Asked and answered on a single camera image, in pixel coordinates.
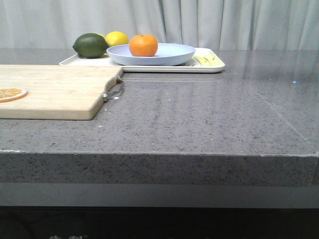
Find light blue plate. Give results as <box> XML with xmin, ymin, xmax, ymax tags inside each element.
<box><xmin>107</xmin><ymin>43</ymin><xmax>196</xmax><ymax>66</ymax></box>

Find orange fruit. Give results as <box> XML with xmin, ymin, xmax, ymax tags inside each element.
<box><xmin>129</xmin><ymin>34</ymin><xmax>158</xmax><ymax>57</ymax></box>

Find cream white tray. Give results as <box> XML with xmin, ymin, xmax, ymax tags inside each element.
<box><xmin>59</xmin><ymin>48</ymin><xmax>225</xmax><ymax>73</ymax></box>

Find pale yellow slices on tray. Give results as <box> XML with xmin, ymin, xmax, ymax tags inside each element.
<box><xmin>194</xmin><ymin>54</ymin><xmax>217</xmax><ymax>66</ymax></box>

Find yellow lemon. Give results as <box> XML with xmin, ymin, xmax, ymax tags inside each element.
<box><xmin>105</xmin><ymin>31</ymin><xmax>129</xmax><ymax>47</ymax></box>

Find green lime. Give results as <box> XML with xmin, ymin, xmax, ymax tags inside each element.
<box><xmin>72</xmin><ymin>33</ymin><xmax>109</xmax><ymax>58</ymax></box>

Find wooden cutting board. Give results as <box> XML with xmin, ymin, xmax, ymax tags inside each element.
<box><xmin>0</xmin><ymin>65</ymin><xmax>123</xmax><ymax>120</ymax></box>

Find white curtain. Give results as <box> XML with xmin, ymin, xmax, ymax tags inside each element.
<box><xmin>0</xmin><ymin>0</ymin><xmax>319</xmax><ymax>50</ymax></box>

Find orange slice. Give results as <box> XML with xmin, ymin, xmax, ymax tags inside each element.
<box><xmin>0</xmin><ymin>88</ymin><xmax>28</xmax><ymax>103</ymax></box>

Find grey cutting board strap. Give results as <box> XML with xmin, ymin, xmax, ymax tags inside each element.
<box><xmin>103</xmin><ymin>75</ymin><xmax>125</xmax><ymax>102</ymax></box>

